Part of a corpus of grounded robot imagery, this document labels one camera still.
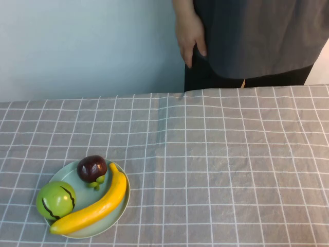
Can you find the person's right hand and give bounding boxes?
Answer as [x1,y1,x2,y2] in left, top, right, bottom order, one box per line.
[174,10,208,69]

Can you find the yellow toy banana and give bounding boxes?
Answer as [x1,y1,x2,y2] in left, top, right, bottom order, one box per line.
[49,162,128,235]

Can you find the person's right forearm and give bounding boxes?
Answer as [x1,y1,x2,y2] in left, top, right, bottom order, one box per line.
[171,0,196,19]

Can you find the black trousers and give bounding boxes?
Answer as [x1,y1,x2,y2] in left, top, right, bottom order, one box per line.
[184,43,315,93]

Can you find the gray shirt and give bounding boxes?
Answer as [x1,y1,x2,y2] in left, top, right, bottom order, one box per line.
[192,0,329,80]

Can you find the dark purple toy mangosteen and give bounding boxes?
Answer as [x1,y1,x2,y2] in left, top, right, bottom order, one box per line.
[76,154,108,191]

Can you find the light green round plate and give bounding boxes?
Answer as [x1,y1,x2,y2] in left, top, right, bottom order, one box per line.
[43,158,131,239]

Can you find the green toy fruit black cracks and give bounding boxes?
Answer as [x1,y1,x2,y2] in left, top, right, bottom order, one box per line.
[35,181,77,221]

